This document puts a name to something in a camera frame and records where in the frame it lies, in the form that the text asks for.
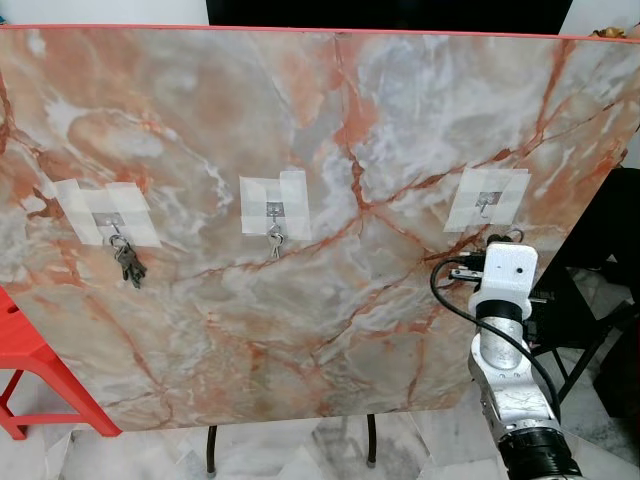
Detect taped metal hook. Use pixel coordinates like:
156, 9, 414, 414
239, 169, 313, 242
39, 179, 163, 250
444, 167, 532, 234

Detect small silver key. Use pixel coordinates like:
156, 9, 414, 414
266, 227, 288, 262

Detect black metal leg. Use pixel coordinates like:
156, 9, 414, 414
364, 414, 380, 470
204, 425, 219, 475

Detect pink marble pattern board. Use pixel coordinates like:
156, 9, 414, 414
0, 23, 640, 433

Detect black screen panel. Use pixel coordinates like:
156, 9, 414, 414
206, 0, 578, 37

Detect dark grey key bunch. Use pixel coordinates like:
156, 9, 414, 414
108, 234, 149, 290

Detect red plastic stool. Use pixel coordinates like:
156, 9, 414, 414
0, 284, 123, 442

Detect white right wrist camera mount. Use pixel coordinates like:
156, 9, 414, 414
474, 240, 539, 322

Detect black folding frame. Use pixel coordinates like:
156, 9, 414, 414
524, 165, 640, 403

